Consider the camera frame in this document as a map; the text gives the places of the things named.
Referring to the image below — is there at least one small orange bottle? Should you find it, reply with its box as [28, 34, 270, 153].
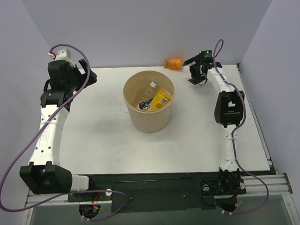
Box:
[163, 58, 182, 71]

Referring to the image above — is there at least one yellow bottle with blue cap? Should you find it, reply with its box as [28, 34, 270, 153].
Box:
[149, 89, 173, 111]

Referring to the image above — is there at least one clear plastic bottle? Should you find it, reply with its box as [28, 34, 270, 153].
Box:
[143, 81, 158, 101]

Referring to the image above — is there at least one orange bottle with blue label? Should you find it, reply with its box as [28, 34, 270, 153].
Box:
[138, 98, 153, 111]

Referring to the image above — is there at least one tan round bin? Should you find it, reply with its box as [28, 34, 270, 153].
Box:
[123, 70, 175, 133]

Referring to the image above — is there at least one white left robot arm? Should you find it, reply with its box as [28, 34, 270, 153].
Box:
[19, 59, 97, 195]

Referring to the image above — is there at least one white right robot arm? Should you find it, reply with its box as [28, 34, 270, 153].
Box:
[183, 50, 246, 172]

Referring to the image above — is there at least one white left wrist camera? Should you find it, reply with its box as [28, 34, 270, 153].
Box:
[48, 48, 73, 64]

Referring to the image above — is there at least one black mounting rail plate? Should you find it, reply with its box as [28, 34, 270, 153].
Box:
[68, 169, 259, 219]

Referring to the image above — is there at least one aluminium frame rail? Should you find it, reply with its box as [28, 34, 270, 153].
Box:
[25, 173, 293, 208]

